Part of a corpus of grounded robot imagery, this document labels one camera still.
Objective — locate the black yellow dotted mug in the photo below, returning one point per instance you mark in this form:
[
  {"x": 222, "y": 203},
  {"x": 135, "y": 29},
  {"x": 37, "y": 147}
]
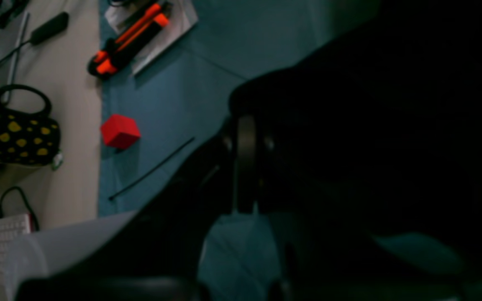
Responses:
[{"x": 29, "y": 139}]

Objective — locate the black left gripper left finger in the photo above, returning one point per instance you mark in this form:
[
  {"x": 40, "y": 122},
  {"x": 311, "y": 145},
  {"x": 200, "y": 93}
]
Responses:
[{"x": 164, "y": 240}]

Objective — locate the paper sheet under knife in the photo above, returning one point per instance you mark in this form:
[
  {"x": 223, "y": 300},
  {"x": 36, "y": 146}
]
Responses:
[{"x": 121, "y": 14}]

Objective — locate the orange black utility knife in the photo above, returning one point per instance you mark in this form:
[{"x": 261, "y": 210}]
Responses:
[{"x": 118, "y": 52}]

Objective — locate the frosted plastic cup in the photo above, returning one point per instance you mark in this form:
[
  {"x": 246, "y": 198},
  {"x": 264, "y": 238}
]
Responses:
[{"x": 45, "y": 253}]

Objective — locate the short black cable tie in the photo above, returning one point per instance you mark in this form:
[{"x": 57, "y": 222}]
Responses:
[{"x": 152, "y": 170}]

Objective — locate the light blue table cloth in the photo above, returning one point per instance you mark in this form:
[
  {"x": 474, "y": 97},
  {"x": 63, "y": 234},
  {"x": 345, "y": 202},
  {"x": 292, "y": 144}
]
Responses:
[{"x": 184, "y": 92}]

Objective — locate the red cube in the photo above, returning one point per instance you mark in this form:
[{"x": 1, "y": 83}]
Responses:
[{"x": 120, "y": 132}]

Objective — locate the black power adapter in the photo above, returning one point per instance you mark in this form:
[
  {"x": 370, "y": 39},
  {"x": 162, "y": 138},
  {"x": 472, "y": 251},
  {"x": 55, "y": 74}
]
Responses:
[{"x": 49, "y": 29}]

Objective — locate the black t-shirt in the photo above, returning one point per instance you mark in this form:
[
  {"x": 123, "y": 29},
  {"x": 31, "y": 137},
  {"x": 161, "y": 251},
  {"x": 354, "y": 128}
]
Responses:
[{"x": 385, "y": 122}]

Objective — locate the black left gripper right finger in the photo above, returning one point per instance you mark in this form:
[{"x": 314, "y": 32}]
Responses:
[{"x": 318, "y": 251}]

